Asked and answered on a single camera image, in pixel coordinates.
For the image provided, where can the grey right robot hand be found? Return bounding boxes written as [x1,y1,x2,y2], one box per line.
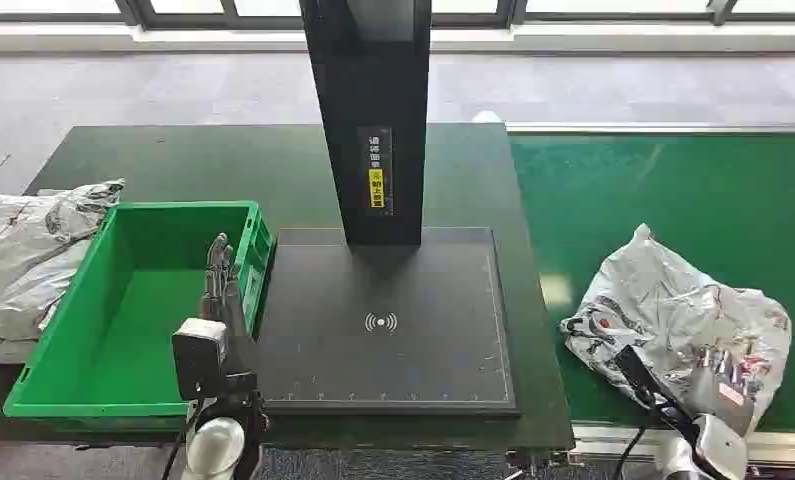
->
[688,344,757,439]

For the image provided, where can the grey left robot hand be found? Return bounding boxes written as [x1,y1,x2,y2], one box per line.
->
[200,232,260,399]

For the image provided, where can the white parcel bag black print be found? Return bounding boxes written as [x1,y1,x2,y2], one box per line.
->
[559,223,794,439]

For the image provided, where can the white crate label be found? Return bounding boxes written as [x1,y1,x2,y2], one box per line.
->
[243,264,264,314]

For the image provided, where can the green plastic crate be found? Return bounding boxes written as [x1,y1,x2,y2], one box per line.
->
[2,200,278,433]

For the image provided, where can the black yellow column label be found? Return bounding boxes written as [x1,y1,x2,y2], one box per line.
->
[357,126,394,218]

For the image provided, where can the pale grey parcel bag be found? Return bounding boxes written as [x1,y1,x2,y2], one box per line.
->
[0,177,126,344]

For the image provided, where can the green conveyor belt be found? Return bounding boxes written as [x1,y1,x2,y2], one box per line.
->
[508,131,795,437]

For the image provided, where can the black scanner column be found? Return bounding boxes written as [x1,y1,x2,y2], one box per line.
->
[299,0,433,248]

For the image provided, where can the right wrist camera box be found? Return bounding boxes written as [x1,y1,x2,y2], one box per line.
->
[612,344,678,413]

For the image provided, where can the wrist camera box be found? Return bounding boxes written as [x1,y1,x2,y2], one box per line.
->
[170,317,230,403]
[612,344,678,413]

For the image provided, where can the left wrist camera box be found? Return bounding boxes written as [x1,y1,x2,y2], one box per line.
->
[170,317,230,403]

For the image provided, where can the silver conveyor frame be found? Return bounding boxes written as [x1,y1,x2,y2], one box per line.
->
[504,121,795,468]

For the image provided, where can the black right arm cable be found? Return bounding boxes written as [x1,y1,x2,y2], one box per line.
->
[610,423,651,480]

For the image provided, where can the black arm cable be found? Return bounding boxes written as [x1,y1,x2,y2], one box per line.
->
[610,423,651,480]
[160,397,205,480]

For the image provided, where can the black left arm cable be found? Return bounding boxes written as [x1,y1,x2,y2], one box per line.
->
[160,397,205,480]

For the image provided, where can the black scanner base plate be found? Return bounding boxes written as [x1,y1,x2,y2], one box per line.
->
[253,226,522,418]

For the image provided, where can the dark window frame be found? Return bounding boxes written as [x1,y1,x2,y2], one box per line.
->
[0,0,795,32]

